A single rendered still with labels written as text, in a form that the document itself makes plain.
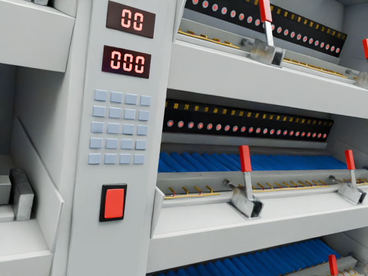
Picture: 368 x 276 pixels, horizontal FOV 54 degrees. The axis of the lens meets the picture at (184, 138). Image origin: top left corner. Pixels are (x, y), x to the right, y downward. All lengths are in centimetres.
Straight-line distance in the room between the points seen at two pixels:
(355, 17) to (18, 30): 79
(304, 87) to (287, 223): 19
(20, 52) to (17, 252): 16
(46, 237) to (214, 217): 20
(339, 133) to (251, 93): 51
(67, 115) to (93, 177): 6
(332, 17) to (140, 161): 69
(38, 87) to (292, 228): 38
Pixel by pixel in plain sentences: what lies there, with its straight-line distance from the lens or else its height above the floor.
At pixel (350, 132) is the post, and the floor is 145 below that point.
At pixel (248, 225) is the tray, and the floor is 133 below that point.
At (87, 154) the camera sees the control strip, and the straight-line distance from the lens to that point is 31.
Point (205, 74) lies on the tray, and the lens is 39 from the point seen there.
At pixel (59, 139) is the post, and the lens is 32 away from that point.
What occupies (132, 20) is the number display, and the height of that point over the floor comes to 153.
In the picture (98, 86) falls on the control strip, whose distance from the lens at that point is 31.
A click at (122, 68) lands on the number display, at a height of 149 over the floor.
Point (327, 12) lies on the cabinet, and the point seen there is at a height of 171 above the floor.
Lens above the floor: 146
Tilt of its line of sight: 5 degrees down
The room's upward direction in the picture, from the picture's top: 7 degrees clockwise
